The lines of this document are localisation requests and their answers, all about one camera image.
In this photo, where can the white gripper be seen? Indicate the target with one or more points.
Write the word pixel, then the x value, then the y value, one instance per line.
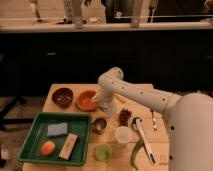
pixel 104 96

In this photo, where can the orange bowl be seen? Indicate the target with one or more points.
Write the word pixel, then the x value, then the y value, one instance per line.
pixel 85 101

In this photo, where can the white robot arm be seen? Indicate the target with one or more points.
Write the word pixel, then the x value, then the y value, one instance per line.
pixel 190 119

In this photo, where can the grey folded cloth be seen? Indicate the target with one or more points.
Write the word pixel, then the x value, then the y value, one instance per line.
pixel 108 108

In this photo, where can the yellow banana piece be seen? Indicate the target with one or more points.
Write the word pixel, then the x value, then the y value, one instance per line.
pixel 120 99

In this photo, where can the metal cup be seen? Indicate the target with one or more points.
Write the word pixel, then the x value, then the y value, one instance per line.
pixel 99 125

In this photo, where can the dark red grapes bunch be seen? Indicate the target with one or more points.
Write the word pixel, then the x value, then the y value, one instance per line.
pixel 124 116

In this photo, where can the dark maroon bowl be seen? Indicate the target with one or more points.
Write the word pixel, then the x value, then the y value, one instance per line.
pixel 63 97

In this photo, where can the white plastic cup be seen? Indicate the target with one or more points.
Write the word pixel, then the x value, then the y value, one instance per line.
pixel 123 135

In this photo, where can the blue sponge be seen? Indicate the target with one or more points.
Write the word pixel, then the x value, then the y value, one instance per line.
pixel 54 130

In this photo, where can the wooden block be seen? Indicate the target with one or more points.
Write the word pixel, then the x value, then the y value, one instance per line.
pixel 68 146

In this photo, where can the green plastic cup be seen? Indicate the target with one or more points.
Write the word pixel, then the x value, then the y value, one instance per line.
pixel 103 152

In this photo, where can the silver fork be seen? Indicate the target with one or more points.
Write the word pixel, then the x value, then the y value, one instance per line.
pixel 154 121

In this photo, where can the green chili pepper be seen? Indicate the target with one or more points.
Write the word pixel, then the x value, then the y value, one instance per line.
pixel 136 149

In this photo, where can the green plastic tray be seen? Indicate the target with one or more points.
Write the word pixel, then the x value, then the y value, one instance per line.
pixel 78 124

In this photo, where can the orange peach fruit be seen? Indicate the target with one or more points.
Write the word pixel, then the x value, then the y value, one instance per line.
pixel 47 148

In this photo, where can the white handled kitchen tool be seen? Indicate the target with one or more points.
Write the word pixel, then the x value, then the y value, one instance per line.
pixel 137 123

